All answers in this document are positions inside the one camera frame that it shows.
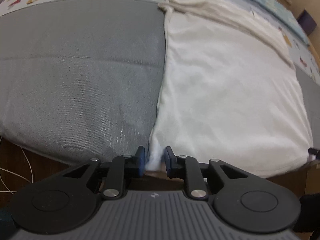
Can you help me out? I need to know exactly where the white cable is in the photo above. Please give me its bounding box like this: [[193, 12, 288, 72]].
[[0, 135, 34, 196]]

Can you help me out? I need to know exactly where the purple box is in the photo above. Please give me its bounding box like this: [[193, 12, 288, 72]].
[[297, 10, 317, 36]]

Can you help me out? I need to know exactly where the light blue patterned sheet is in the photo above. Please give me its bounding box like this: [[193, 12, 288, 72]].
[[252, 0, 310, 47]]

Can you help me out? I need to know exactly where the white t-shirt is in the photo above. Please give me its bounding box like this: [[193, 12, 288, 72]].
[[146, 0, 313, 178]]

